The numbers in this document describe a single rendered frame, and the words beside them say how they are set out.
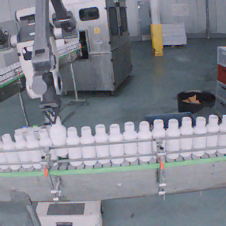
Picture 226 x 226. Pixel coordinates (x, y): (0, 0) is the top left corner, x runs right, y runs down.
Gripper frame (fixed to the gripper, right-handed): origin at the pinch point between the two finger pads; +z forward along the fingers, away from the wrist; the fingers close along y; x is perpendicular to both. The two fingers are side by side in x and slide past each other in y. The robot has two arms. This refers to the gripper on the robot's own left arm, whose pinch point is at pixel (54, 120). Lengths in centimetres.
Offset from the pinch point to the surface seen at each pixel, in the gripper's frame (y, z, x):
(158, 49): 743, 90, -175
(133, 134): -2.5, 7.9, -30.8
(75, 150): -4.0, 12.5, -7.0
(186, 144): -3, 14, -53
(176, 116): 52, 27, -62
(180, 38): 913, 76, -301
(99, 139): -3.2, 8.5, -17.3
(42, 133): -2.3, 4.1, 5.5
